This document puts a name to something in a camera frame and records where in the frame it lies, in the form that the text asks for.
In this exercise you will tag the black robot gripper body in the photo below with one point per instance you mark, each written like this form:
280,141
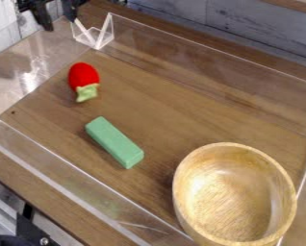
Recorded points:
25,5

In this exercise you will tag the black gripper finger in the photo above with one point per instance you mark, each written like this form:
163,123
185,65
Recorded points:
42,17
69,9

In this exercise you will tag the red plush strawberry toy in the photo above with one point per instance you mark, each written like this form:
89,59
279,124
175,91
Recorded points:
82,80

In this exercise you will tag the green rectangular block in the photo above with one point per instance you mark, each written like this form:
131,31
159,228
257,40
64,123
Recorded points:
121,148

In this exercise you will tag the wooden bowl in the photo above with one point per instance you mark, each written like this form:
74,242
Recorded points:
233,196

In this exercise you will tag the clear acrylic table enclosure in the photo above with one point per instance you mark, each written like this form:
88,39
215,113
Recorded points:
173,95

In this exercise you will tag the black clamp mount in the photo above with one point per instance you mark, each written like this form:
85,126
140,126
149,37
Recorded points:
30,233

